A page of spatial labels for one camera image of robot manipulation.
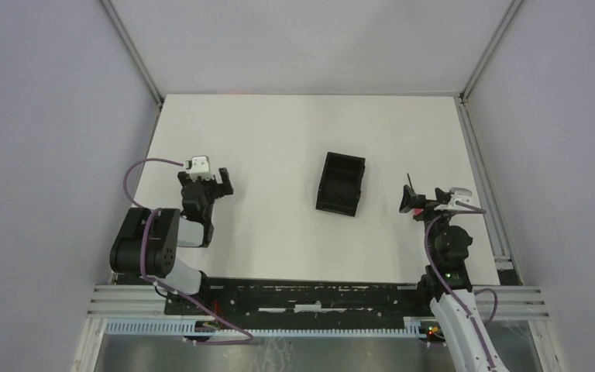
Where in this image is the white slotted cable duct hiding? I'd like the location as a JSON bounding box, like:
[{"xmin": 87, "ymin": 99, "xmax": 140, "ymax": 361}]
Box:
[{"xmin": 105, "ymin": 319, "xmax": 442, "ymax": 339}]

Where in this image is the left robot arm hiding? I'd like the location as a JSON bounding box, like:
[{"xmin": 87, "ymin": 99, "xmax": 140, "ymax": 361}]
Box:
[{"xmin": 109, "ymin": 167, "xmax": 234, "ymax": 305}]

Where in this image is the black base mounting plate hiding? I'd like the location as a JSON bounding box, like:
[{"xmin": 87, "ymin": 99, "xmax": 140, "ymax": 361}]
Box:
[{"xmin": 163, "ymin": 277, "xmax": 468, "ymax": 332}]

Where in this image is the aluminium right side rail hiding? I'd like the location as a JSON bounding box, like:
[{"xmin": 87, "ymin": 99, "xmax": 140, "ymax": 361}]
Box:
[{"xmin": 454, "ymin": 94, "xmax": 523, "ymax": 285}]

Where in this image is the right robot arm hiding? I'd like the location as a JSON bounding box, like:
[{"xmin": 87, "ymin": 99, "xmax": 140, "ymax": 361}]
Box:
[{"xmin": 399, "ymin": 184, "xmax": 507, "ymax": 371}]

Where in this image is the corner aluminium post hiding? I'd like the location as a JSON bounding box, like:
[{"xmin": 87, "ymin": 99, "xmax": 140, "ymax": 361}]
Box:
[
  {"xmin": 98, "ymin": 0, "xmax": 164, "ymax": 109},
  {"xmin": 459, "ymin": 0, "xmax": 524, "ymax": 102}
]

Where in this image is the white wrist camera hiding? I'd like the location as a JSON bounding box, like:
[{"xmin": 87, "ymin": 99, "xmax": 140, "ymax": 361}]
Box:
[
  {"xmin": 184, "ymin": 155, "xmax": 214, "ymax": 181},
  {"xmin": 435, "ymin": 187, "xmax": 475, "ymax": 211}
]

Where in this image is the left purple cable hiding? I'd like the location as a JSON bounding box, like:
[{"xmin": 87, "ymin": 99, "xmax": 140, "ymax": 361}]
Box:
[{"xmin": 123, "ymin": 157, "xmax": 256, "ymax": 346}]

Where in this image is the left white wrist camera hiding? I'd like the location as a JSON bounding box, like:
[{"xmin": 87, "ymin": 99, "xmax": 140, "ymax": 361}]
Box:
[{"xmin": 184, "ymin": 155, "xmax": 214, "ymax": 181}]

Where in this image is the left corner aluminium post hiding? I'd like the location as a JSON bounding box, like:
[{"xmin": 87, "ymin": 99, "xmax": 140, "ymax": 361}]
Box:
[{"xmin": 98, "ymin": 0, "xmax": 164, "ymax": 109}]

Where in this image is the aluminium rail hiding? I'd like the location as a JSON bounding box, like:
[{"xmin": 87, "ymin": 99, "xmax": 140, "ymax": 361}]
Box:
[
  {"xmin": 88, "ymin": 285, "xmax": 550, "ymax": 321},
  {"xmin": 454, "ymin": 94, "xmax": 523, "ymax": 285}
]

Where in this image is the aluminium front rail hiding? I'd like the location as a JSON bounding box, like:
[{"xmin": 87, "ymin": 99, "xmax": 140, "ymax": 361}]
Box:
[{"xmin": 88, "ymin": 285, "xmax": 550, "ymax": 321}]

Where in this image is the black plastic bin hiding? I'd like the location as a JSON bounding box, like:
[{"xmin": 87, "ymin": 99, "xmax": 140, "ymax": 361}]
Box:
[{"xmin": 315, "ymin": 152, "xmax": 366, "ymax": 217}]

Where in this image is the right corner aluminium post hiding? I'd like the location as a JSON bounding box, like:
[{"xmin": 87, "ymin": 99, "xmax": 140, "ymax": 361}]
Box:
[{"xmin": 459, "ymin": 0, "xmax": 524, "ymax": 102}]

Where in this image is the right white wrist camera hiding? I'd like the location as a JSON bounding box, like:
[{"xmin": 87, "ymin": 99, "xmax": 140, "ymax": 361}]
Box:
[{"xmin": 435, "ymin": 187, "xmax": 475, "ymax": 211}]

